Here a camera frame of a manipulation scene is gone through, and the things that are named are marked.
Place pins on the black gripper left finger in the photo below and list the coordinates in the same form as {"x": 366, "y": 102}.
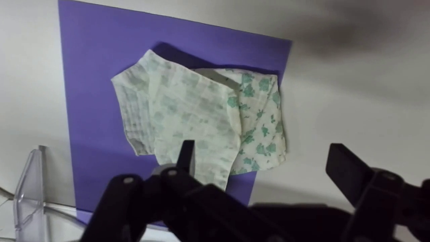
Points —
{"x": 179, "y": 211}

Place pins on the white green floral cloth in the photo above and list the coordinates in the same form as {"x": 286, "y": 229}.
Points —
{"x": 189, "y": 112}

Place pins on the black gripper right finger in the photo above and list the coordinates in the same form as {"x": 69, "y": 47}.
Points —
{"x": 385, "y": 202}

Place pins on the purple flat mat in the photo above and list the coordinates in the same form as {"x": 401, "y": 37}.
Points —
{"x": 99, "y": 55}

